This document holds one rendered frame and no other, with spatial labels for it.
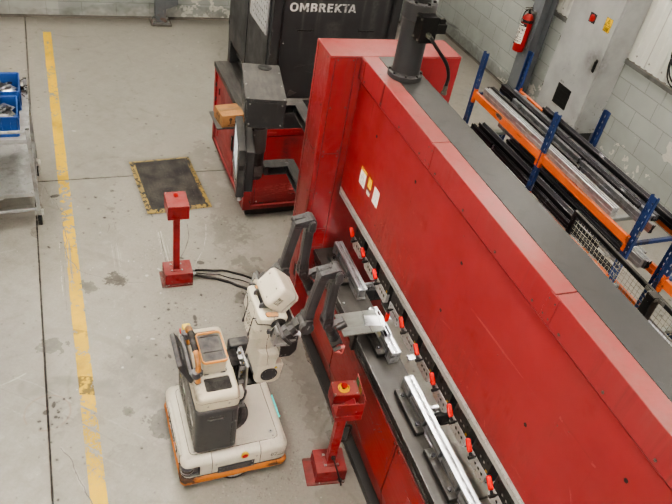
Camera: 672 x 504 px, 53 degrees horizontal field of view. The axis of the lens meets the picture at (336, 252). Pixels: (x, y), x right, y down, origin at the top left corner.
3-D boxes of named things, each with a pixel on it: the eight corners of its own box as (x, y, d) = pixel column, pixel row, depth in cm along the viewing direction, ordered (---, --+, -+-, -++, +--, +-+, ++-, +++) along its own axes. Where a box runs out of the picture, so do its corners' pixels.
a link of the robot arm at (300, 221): (291, 209, 372) (296, 220, 365) (313, 210, 378) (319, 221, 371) (271, 270, 396) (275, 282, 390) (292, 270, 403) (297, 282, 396)
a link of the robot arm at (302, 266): (302, 211, 376) (309, 223, 369) (312, 211, 378) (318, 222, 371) (294, 269, 403) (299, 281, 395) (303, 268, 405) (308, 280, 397)
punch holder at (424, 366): (415, 362, 361) (422, 341, 351) (429, 360, 364) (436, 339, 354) (426, 384, 351) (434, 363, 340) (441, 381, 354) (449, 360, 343)
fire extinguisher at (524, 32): (507, 46, 876) (521, 4, 841) (519, 46, 882) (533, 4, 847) (515, 52, 863) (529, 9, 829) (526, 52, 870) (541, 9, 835)
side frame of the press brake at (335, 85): (278, 314, 540) (317, 37, 396) (375, 301, 569) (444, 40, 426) (286, 336, 522) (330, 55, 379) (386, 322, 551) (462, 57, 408)
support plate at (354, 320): (333, 315, 406) (334, 314, 405) (373, 310, 415) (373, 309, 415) (343, 337, 393) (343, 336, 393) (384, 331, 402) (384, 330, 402)
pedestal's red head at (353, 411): (327, 394, 401) (332, 374, 390) (353, 392, 405) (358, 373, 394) (334, 422, 386) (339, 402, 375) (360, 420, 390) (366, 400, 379)
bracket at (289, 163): (260, 168, 492) (261, 159, 487) (292, 166, 500) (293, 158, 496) (274, 199, 464) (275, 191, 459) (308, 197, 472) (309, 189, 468)
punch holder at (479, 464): (466, 457, 319) (476, 436, 309) (481, 454, 322) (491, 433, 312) (481, 485, 309) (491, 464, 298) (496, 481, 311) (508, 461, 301)
